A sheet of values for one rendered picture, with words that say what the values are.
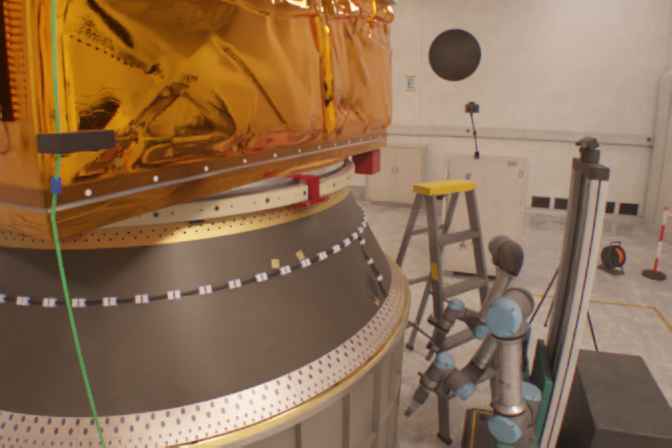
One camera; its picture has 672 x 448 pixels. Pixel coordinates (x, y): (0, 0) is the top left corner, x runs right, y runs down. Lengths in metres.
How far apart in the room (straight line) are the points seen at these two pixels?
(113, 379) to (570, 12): 8.80
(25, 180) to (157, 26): 0.35
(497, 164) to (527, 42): 4.52
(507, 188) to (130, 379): 4.15
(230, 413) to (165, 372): 0.19
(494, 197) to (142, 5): 4.24
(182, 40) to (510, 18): 8.20
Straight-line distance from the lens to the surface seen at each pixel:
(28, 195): 0.76
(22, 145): 0.74
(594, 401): 1.92
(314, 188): 1.25
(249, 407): 1.12
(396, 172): 8.25
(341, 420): 1.39
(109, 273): 1.12
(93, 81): 0.73
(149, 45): 0.79
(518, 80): 8.60
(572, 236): 1.80
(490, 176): 4.60
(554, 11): 8.89
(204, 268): 1.10
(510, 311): 1.34
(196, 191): 0.94
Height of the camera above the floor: 1.93
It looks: 12 degrees down
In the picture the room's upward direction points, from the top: straight up
